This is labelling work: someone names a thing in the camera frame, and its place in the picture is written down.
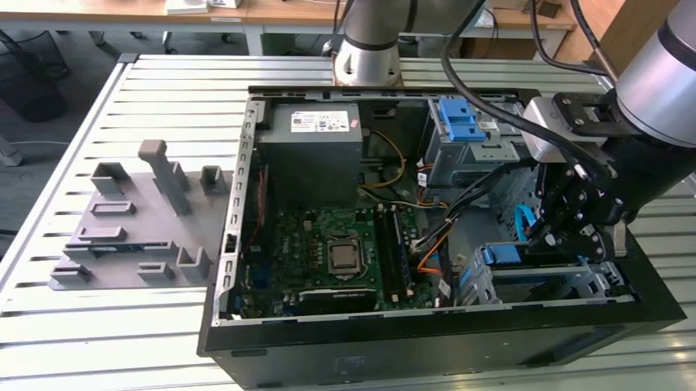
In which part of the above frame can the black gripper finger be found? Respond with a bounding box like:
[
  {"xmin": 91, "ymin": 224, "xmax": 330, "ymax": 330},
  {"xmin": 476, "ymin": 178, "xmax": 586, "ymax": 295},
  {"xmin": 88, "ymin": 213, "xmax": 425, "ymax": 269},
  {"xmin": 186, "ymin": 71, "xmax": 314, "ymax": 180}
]
[
  {"xmin": 546, "ymin": 203, "xmax": 607, "ymax": 261},
  {"xmin": 530, "ymin": 162, "xmax": 581, "ymax": 249}
]

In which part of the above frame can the hard disk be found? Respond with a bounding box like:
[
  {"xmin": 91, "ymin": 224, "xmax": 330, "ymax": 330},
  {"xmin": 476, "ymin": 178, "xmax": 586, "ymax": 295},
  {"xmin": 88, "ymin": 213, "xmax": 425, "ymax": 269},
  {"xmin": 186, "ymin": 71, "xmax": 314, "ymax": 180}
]
[{"xmin": 481, "ymin": 242, "xmax": 592, "ymax": 268}]

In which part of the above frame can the silver disk bay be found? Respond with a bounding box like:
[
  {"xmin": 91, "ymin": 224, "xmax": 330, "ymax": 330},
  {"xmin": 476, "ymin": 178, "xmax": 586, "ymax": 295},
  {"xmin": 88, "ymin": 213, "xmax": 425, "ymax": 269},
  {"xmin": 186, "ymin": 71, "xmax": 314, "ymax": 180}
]
[{"xmin": 456, "ymin": 239, "xmax": 635, "ymax": 306}]

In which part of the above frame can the silver optical drive cage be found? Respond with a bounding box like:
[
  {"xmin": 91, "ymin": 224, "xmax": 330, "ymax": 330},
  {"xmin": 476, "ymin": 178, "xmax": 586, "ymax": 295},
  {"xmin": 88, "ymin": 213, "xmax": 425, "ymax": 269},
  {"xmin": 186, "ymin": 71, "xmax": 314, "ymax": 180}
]
[{"xmin": 424, "ymin": 97, "xmax": 545, "ymax": 188}]

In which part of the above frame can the blue bay latch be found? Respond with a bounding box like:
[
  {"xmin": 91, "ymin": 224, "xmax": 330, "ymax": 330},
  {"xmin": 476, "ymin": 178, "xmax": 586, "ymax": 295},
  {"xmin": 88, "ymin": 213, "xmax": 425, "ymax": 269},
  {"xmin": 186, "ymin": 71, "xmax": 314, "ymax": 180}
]
[{"xmin": 437, "ymin": 99, "xmax": 486, "ymax": 143}]

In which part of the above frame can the black RAM slot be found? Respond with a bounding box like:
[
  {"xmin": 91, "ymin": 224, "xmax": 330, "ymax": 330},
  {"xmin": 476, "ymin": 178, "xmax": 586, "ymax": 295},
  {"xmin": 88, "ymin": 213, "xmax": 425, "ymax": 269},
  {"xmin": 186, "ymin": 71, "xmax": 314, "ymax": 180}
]
[{"xmin": 374, "ymin": 206, "xmax": 397, "ymax": 303}]

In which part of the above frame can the silver CPU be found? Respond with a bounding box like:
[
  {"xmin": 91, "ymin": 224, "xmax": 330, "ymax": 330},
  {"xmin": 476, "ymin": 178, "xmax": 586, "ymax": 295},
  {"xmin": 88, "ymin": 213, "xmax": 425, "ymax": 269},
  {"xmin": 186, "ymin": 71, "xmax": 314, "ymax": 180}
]
[{"xmin": 329, "ymin": 244, "xmax": 359, "ymax": 270}]

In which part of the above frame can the wooden cabinet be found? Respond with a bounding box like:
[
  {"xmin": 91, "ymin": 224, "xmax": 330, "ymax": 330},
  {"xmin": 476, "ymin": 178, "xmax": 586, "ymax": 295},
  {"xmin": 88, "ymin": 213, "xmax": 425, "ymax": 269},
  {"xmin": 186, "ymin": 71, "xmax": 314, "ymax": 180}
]
[{"xmin": 553, "ymin": 0, "xmax": 681, "ymax": 77}]

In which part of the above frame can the CPU socket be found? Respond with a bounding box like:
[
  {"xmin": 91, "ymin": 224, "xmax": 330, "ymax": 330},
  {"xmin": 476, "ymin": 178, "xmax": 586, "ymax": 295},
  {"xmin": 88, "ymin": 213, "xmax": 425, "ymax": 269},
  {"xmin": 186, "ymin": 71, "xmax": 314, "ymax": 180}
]
[{"xmin": 323, "ymin": 234, "xmax": 369, "ymax": 282}]

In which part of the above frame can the wooden top desk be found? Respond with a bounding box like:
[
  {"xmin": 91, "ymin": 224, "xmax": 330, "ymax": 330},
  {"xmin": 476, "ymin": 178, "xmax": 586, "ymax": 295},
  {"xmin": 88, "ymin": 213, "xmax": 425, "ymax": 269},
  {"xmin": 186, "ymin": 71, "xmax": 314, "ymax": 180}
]
[
  {"xmin": 247, "ymin": 0, "xmax": 577, "ymax": 62},
  {"xmin": 0, "ymin": 0, "xmax": 251, "ymax": 56}
]

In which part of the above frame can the grey power supply unit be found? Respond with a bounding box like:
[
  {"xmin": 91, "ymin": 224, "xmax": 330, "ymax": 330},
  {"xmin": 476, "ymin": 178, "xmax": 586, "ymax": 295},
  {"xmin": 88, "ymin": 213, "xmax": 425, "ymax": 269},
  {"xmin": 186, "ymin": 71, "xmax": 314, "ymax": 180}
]
[{"xmin": 254, "ymin": 101, "xmax": 365, "ymax": 209}]

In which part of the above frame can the black PC case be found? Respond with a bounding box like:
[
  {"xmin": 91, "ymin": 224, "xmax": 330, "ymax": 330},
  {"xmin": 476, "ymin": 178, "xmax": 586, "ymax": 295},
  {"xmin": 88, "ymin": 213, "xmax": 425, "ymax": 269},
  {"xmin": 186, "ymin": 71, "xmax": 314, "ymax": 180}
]
[{"xmin": 196, "ymin": 85, "xmax": 687, "ymax": 389}]

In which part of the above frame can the black graphics card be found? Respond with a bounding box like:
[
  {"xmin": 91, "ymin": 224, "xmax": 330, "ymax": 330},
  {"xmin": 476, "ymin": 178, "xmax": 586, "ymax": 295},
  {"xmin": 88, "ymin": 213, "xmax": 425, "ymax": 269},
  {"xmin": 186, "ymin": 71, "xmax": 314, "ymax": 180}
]
[{"xmin": 295, "ymin": 287, "xmax": 377, "ymax": 314}]

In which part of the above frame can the green motherboard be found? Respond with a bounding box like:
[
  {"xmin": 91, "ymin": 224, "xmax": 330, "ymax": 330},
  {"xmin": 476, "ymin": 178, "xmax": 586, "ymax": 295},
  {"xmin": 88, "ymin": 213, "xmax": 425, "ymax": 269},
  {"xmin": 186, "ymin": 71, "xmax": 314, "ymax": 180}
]
[{"xmin": 238, "ymin": 205, "xmax": 442, "ymax": 319}]

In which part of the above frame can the grey parts rack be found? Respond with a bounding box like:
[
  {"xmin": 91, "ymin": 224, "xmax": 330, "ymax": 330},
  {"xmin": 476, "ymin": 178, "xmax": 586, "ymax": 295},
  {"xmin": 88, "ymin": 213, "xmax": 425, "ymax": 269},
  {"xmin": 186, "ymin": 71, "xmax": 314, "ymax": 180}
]
[{"xmin": 48, "ymin": 138, "xmax": 236, "ymax": 291}]

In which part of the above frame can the RAM stick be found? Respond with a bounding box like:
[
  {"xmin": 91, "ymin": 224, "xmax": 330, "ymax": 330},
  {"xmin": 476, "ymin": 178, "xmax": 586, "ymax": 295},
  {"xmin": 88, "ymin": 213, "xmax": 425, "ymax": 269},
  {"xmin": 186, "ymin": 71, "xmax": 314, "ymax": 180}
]
[{"xmin": 90, "ymin": 244, "xmax": 146, "ymax": 254}]

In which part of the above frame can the black wastebasket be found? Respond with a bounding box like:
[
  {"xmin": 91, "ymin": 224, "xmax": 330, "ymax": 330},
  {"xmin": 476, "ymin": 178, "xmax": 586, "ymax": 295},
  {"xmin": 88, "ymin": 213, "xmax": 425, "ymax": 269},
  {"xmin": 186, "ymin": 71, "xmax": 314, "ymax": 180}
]
[{"xmin": 0, "ymin": 30, "xmax": 70, "ymax": 123}]

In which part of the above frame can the grey wrist bracket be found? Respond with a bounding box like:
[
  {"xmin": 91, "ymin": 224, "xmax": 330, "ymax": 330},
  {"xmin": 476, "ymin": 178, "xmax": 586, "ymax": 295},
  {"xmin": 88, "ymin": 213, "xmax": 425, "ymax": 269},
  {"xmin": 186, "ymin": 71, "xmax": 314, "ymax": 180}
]
[{"xmin": 612, "ymin": 222, "xmax": 631, "ymax": 258}]

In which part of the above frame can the blue wire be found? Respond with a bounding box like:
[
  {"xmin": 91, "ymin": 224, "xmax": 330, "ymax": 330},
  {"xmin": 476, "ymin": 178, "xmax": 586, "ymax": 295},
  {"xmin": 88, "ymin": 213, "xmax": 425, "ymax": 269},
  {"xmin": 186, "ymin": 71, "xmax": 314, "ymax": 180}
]
[{"xmin": 513, "ymin": 205, "xmax": 538, "ymax": 238}]

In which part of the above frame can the black wire bundle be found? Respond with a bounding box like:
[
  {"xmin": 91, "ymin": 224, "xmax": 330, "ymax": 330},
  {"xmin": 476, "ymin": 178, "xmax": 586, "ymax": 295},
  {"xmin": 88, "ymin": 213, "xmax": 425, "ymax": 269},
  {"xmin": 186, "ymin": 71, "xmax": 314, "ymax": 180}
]
[{"xmin": 415, "ymin": 156, "xmax": 540, "ymax": 256}]

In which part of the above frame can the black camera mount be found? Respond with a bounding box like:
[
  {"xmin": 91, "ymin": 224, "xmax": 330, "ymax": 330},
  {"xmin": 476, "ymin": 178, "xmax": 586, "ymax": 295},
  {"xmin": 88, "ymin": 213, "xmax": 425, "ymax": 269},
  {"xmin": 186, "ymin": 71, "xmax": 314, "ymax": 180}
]
[{"xmin": 552, "ymin": 91, "xmax": 643, "ymax": 138}]

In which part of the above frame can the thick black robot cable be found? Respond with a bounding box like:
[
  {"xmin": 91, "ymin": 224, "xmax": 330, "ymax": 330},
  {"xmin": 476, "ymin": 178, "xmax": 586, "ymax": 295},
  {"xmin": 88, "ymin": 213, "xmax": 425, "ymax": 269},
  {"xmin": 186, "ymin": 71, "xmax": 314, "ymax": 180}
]
[{"xmin": 441, "ymin": 0, "xmax": 619, "ymax": 180}]

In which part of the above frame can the yellow wire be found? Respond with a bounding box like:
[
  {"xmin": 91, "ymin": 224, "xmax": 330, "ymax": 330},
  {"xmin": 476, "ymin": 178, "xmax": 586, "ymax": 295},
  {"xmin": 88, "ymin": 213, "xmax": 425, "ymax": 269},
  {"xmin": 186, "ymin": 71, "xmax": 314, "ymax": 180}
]
[{"xmin": 358, "ymin": 129, "xmax": 407, "ymax": 189}]

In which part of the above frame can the orange wire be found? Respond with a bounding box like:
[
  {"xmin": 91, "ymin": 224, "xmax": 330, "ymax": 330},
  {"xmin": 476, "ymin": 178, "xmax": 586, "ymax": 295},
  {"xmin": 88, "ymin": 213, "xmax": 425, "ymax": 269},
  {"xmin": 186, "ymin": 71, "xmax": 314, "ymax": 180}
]
[{"xmin": 417, "ymin": 244, "xmax": 453, "ymax": 274}]

